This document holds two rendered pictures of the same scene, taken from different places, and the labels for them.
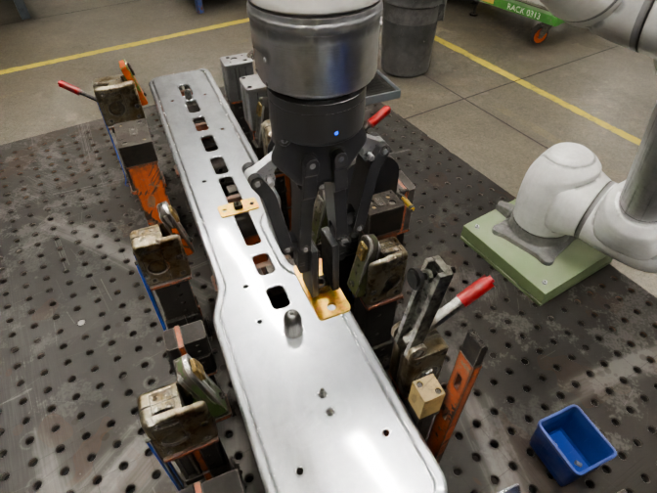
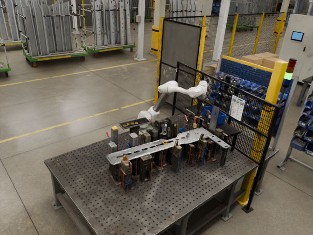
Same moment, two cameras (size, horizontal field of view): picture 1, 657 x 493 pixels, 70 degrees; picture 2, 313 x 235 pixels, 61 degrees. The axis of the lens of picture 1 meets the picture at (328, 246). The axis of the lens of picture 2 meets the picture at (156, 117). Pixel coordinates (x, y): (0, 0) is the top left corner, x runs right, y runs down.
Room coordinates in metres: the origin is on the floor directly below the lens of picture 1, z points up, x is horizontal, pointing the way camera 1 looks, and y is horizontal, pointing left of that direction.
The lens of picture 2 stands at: (1.35, 2.74, 2.69)
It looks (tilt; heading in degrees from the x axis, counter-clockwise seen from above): 28 degrees down; 260
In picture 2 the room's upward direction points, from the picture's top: 4 degrees clockwise
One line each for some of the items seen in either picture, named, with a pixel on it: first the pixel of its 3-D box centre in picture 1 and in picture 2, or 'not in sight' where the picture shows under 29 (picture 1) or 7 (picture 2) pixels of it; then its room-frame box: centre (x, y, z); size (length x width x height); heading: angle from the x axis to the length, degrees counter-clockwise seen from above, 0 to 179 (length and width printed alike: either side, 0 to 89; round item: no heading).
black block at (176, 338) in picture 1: (200, 380); (190, 155); (0.45, 0.24, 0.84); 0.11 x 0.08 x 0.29; 113
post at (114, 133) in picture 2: not in sight; (114, 145); (1.35, 0.08, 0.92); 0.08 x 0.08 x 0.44; 23
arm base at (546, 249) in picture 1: (533, 221); (141, 127); (0.96, -0.56, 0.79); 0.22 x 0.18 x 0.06; 42
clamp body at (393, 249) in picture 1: (376, 312); (174, 137); (0.57, -0.10, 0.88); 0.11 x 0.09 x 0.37; 113
